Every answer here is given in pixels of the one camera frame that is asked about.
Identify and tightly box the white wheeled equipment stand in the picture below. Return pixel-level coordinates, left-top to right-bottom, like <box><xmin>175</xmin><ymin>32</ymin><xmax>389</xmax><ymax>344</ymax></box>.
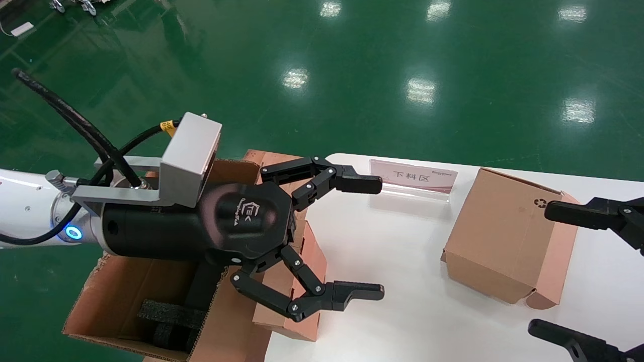
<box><xmin>49</xmin><ymin>0</ymin><xmax>109</xmax><ymax>16</ymax></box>

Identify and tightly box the thick black corrugated cable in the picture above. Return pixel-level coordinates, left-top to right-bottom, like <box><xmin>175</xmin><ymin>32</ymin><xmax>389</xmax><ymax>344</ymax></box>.
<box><xmin>13</xmin><ymin>68</ymin><xmax>144</xmax><ymax>188</ymax></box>

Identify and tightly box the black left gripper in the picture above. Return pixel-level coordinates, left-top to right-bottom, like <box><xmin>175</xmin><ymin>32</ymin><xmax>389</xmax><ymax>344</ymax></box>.
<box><xmin>101</xmin><ymin>182</ymin><xmax>295</xmax><ymax>267</ymax></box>

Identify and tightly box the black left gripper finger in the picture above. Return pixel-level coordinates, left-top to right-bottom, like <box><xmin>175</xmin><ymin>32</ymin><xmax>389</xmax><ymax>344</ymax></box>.
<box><xmin>260</xmin><ymin>156</ymin><xmax>383</xmax><ymax>212</ymax></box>
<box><xmin>230</xmin><ymin>245</ymin><xmax>385</xmax><ymax>322</ymax></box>

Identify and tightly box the cardboard box with recycle mark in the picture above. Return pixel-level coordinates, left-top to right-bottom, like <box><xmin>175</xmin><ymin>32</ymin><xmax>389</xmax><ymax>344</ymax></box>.
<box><xmin>441</xmin><ymin>167</ymin><xmax>580</xmax><ymax>310</ymax></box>

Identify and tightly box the big open cardboard box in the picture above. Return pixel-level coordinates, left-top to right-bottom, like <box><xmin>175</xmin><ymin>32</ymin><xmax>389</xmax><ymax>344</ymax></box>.
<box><xmin>63</xmin><ymin>160</ymin><xmax>282</xmax><ymax>362</ymax></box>

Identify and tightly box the black foam block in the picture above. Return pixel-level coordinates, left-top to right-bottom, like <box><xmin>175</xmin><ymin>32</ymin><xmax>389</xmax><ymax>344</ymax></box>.
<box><xmin>138</xmin><ymin>299</ymin><xmax>207</xmax><ymax>352</ymax></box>

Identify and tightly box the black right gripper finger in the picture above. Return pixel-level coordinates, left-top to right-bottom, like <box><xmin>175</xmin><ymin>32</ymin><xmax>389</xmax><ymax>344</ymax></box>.
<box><xmin>544</xmin><ymin>197</ymin><xmax>644</xmax><ymax>252</ymax></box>
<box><xmin>528</xmin><ymin>319</ymin><xmax>644</xmax><ymax>362</ymax></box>

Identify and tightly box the thin black cable yellow tag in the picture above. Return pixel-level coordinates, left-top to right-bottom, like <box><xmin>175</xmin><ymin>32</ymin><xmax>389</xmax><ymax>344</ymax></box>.
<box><xmin>0</xmin><ymin>119</ymin><xmax>181</xmax><ymax>247</ymax></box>

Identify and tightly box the clear acrylic sign pink label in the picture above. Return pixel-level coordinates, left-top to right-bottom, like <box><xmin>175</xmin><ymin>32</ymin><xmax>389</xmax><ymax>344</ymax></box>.
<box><xmin>369</xmin><ymin>159</ymin><xmax>459</xmax><ymax>204</ymax></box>

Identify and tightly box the small plain cardboard box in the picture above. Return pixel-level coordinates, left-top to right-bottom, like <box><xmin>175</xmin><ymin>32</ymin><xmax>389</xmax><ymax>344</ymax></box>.
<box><xmin>252</xmin><ymin>178</ymin><xmax>329</xmax><ymax>342</ymax></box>

